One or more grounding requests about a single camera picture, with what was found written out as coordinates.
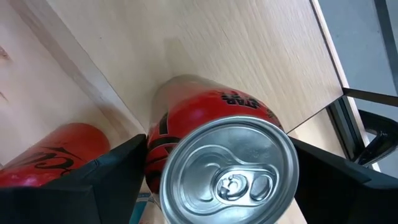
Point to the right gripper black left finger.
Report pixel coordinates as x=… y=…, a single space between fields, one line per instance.
x=62 y=202

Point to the red Star Wars soda can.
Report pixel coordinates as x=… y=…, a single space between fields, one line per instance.
x=62 y=146
x=192 y=109

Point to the black upright metal loop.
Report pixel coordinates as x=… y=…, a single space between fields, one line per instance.
x=379 y=140

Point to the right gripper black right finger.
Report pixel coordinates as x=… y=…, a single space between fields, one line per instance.
x=348 y=199

